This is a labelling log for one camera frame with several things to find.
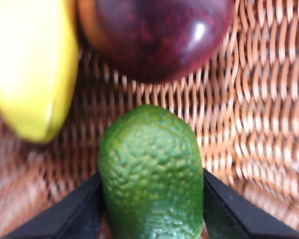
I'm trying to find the green avocado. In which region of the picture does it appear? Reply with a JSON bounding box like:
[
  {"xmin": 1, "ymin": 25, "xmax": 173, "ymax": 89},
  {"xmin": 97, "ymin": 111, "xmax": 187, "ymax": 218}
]
[{"xmin": 97, "ymin": 104, "xmax": 205, "ymax": 239}]

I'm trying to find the dark purple plum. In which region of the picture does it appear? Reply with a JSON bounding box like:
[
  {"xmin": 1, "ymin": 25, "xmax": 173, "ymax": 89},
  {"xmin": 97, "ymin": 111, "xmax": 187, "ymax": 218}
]
[{"xmin": 77, "ymin": 0, "xmax": 236, "ymax": 83}]

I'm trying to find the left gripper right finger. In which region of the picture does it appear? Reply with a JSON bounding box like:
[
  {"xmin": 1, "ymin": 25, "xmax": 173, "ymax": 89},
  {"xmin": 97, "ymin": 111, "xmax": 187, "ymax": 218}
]
[{"xmin": 203, "ymin": 168, "xmax": 299, "ymax": 239}]

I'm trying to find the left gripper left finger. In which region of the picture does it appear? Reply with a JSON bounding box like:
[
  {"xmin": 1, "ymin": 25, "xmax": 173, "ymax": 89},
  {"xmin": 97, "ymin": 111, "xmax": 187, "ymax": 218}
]
[{"xmin": 3, "ymin": 171, "xmax": 106, "ymax": 239}]

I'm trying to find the yellow banana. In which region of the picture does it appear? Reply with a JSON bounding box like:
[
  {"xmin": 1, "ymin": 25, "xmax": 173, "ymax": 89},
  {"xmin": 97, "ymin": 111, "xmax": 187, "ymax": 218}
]
[{"xmin": 0, "ymin": 0, "xmax": 80, "ymax": 145}]

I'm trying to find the brown wicker basket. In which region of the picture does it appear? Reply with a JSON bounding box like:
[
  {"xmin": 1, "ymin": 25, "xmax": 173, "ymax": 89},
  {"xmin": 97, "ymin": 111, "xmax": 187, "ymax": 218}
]
[{"xmin": 0, "ymin": 0, "xmax": 299, "ymax": 239}]

